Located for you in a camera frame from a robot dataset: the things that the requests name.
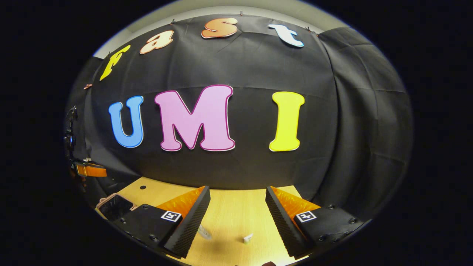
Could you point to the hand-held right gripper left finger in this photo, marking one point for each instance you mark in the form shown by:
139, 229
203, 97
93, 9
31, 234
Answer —
188, 229

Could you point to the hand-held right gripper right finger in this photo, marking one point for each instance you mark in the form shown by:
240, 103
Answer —
282, 225

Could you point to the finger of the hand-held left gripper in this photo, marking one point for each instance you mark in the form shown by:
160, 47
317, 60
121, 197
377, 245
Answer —
92, 171

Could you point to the green skin care tube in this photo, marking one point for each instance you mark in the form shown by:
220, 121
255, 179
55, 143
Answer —
248, 238

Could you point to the pink suitcase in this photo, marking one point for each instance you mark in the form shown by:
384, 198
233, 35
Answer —
114, 207

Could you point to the black backdrop cloth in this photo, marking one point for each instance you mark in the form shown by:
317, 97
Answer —
251, 74

